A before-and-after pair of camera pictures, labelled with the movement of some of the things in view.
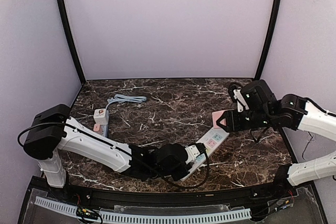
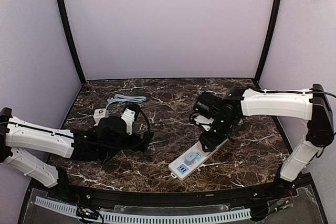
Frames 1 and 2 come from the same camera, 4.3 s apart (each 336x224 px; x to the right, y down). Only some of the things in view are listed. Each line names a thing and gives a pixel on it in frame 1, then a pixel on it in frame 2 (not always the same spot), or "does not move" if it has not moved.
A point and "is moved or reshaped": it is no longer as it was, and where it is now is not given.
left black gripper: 192,165 to 142,140
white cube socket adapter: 101,116 does not move
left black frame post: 65,23 does not move
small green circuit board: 87,213 does not move
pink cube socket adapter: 216,115 is moved or reshaped
